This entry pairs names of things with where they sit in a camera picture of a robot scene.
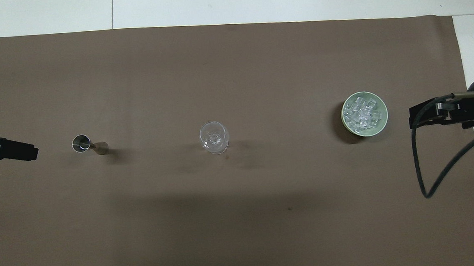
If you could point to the clear ice cubes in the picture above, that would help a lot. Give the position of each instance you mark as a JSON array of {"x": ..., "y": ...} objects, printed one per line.
[{"x": 361, "y": 113}]

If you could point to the clear wine glass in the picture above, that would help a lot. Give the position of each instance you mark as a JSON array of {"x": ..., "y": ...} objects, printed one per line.
[{"x": 214, "y": 138}]

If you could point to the green bowl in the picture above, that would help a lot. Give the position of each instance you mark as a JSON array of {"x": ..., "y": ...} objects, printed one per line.
[{"x": 378, "y": 124}]

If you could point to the silver metal jigger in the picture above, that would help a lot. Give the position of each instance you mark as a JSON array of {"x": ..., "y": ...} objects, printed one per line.
[{"x": 82, "y": 143}]

